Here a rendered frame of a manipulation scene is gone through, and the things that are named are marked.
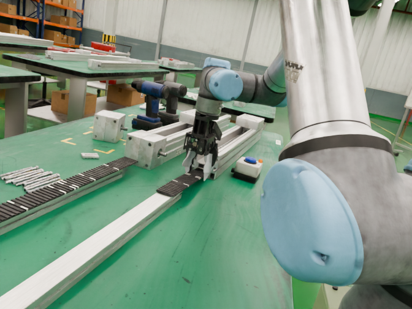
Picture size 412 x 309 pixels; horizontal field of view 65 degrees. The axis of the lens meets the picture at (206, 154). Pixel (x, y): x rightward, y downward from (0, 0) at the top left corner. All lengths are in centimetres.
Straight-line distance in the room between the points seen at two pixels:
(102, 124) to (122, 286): 78
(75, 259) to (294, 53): 45
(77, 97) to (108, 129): 218
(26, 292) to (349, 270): 41
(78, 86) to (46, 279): 294
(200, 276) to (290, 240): 33
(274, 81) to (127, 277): 53
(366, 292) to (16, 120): 259
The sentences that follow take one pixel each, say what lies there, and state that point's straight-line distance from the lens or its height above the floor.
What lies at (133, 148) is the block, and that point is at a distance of 106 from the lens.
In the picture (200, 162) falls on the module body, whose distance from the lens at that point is 107.
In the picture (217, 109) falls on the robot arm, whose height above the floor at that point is 102.
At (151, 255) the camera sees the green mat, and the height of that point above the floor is 78.
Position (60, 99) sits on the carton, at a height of 37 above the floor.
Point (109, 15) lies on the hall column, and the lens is 1232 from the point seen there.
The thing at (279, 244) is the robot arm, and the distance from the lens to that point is 34.
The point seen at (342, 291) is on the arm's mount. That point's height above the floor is 87.
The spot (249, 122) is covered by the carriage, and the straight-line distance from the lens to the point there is 158.
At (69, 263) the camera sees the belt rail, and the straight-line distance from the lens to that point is 58.
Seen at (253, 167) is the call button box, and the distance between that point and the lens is 110.
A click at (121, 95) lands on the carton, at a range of 491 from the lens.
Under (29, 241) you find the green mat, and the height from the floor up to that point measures 78.
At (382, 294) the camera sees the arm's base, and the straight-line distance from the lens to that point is 45.
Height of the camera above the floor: 116
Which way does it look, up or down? 17 degrees down
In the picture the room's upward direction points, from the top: 12 degrees clockwise
